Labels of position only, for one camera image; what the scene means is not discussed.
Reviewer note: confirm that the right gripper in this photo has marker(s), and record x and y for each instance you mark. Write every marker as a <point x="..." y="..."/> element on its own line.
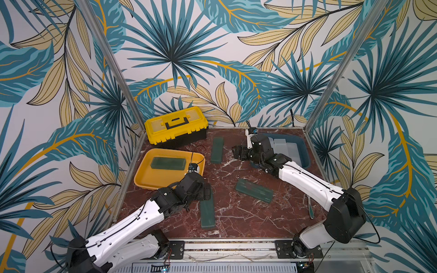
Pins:
<point x="244" y="152"/>

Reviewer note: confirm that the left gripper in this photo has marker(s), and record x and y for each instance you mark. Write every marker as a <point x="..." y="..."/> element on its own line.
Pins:
<point x="201" y="192"/>

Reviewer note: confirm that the green pencil case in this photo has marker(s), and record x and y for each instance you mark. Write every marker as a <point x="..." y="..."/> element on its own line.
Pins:
<point x="254" y="190"/>
<point x="207" y="213"/>
<point x="176" y="164"/>
<point x="217" y="150"/>

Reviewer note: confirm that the yellow plastic tray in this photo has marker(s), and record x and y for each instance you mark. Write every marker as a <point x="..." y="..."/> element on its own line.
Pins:
<point x="152" y="179"/>

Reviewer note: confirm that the clear case stack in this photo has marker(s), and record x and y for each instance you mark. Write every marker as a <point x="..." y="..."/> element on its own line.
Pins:
<point x="293" y="153"/>

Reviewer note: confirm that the yellow black toolbox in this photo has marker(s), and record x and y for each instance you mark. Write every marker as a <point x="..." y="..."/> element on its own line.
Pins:
<point x="177" y="129"/>

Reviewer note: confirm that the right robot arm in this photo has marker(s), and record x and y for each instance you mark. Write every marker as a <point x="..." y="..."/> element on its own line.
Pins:
<point x="346" y="215"/>

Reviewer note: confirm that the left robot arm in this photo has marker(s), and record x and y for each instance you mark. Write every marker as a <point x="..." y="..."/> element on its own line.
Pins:
<point x="117" y="246"/>

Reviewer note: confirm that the teal plastic tray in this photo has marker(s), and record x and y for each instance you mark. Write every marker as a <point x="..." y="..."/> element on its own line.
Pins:
<point x="293" y="139"/>

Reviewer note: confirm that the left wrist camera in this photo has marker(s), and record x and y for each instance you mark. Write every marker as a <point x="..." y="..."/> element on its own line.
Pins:
<point x="193" y="167"/>

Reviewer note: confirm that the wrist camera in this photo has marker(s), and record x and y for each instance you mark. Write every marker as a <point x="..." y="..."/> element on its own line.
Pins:
<point x="251" y="136"/>
<point x="193" y="167"/>

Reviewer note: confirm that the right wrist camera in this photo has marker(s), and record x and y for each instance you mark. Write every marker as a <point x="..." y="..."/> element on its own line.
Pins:
<point x="251" y="136"/>

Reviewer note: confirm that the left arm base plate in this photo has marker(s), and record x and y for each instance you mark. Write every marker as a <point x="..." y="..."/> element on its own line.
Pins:
<point x="174" y="250"/>

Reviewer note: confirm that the aluminium front rail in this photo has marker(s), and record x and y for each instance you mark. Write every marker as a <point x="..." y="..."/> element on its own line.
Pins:
<point x="255" y="255"/>

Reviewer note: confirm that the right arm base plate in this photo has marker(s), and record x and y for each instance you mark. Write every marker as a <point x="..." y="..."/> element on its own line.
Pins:
<point x="291" y="249"/>

